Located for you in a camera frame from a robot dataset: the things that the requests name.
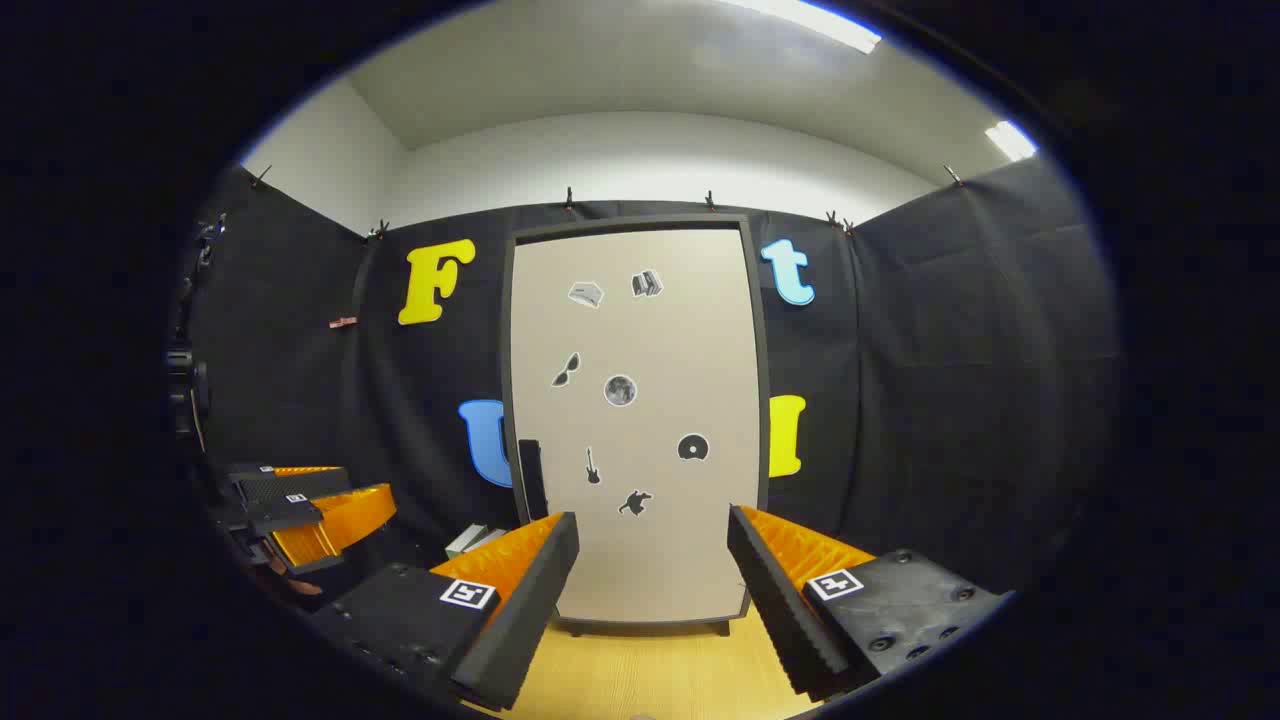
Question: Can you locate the beige cabinet door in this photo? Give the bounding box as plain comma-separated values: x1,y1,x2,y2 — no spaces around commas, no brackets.
510,228,763,623

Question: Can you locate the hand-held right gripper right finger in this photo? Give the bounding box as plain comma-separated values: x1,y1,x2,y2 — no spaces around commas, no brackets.
727,503,1011,701

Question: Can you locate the dark grey cabinet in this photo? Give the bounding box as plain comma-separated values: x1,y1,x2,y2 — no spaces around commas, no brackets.
500,212,772,639

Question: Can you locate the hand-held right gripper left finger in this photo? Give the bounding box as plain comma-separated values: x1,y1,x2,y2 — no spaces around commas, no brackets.
308,510,581,713

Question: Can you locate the black cabinet door handle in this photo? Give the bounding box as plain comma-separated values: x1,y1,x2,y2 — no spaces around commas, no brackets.
517,438,550,523

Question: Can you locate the black backdrop cloth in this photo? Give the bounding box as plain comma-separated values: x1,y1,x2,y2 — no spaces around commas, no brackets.
185,155,1121,601

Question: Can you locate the ceiling light panel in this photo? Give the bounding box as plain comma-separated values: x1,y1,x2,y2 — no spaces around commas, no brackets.
985,120,1039,162

